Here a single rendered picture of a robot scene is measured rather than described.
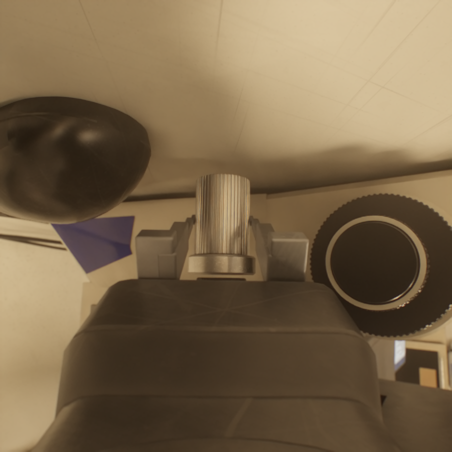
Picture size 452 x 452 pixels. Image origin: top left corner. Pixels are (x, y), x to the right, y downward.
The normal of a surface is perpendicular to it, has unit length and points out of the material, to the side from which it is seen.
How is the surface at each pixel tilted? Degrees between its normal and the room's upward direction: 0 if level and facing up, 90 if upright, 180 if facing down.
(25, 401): 90
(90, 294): 90
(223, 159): 0
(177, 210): 90
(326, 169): 0
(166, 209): 90
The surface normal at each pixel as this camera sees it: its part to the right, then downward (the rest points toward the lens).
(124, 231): -0.36, 0.02
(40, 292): 0.83, -0.07
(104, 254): -0.42, 0.56
